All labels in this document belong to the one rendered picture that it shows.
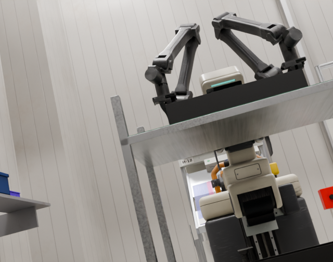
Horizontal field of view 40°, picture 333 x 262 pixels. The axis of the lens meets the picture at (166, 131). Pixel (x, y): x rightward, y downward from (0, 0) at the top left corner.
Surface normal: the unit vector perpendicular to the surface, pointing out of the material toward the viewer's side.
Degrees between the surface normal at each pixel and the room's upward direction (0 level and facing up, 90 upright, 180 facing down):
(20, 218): 90
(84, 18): 90
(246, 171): 98
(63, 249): 90
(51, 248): 90
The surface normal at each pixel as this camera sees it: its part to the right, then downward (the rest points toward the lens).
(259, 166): -0.09, -0.11
